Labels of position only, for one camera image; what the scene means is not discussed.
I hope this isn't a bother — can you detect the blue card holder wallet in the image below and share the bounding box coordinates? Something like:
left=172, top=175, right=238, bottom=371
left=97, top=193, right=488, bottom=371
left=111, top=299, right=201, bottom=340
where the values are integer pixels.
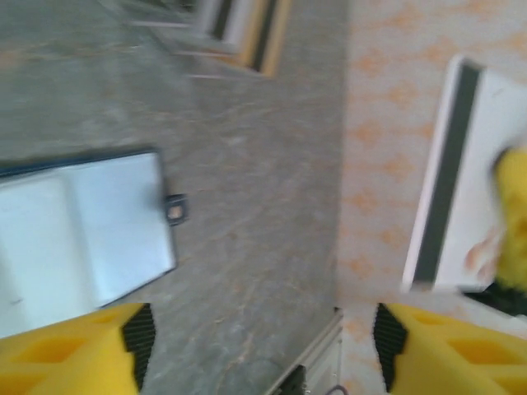
left=0, top=146, right=191, bottom=326

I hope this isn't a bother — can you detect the black and tan card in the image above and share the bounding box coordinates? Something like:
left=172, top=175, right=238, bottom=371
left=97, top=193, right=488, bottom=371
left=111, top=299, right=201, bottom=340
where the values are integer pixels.
left=241, top=0, right=290, bottom=78

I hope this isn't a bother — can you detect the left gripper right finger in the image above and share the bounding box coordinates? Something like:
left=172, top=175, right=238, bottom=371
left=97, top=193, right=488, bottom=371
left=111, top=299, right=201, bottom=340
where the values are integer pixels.
left=372, top=302, right=527, bottom=395

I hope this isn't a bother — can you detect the aluminium side rail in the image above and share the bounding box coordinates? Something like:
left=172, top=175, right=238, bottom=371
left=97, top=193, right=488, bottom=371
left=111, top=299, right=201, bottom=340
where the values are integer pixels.
left=267, top=306, right=345, bottom=395

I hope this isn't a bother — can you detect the white card black stripe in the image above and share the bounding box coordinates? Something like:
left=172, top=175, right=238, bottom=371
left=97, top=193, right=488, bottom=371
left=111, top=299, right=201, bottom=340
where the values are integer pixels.
left=401, top=53, right=527, bottom=295

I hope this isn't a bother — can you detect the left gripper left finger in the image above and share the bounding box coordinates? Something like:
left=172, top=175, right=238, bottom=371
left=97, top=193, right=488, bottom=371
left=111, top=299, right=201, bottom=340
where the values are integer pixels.
left=0, top=302, right=156, bottom=395

